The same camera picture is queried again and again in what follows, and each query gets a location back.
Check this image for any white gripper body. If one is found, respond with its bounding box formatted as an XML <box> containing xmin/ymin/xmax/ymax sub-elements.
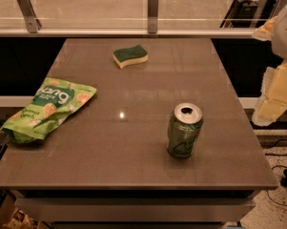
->
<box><xmin>272</xmin><ymin>4</ymin><xmax>287</xmax><ymax>60</ymax></box>

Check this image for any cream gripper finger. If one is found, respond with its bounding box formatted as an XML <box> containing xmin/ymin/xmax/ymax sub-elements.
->
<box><xmin>252</xmin><ymin>16</ymin><xmax>277</xmax><ymax>41</ymax></box>
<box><xmin>252</xmin><ymin>61</ymin><xmax>287</xmax><ymax>127</ymax></box>

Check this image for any green soda can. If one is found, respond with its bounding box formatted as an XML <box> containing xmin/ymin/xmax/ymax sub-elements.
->
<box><xmin>167</xmin><ymin>103</ymin><xmax>203</xmax><ymax>158</ymax></box>

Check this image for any green and yellow sponge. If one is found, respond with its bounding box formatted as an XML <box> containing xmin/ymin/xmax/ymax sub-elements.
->
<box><xmin>113</xmin><ymin>45</ymin><xmax>149</xmax><ymax>69</ymax></box>

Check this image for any green snack bag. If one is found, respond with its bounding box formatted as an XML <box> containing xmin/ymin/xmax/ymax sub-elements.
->
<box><xmin>1</xmin><ymin>77</ymin><xmax>96</xmax><ymax>143</ymax></box>

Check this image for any glass railing panel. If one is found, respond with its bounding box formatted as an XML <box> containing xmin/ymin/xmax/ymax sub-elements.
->
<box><xmin>0</xmin><ymin>0</ymin><xmax>287</xmax><ymax>31</ymax></box>

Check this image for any black floor cable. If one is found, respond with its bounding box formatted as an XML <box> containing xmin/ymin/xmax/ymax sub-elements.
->
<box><xmin>264</xmin><ymin>138</ymin><xmax>287</xmax><ymax>208</ymax></box>

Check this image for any middle metal rail bracket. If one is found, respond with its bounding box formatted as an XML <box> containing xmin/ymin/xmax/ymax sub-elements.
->
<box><xmin>148</xmin><ymin>0</ymin><xmax>159</xmax><ymax>33</ymax></box>

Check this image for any left metal rail bracket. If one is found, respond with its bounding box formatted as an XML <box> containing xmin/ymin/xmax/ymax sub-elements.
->
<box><xmin>16</xmin><ymin>0</ymin><xmax>42</xmax><ymax>33</ymax></box>

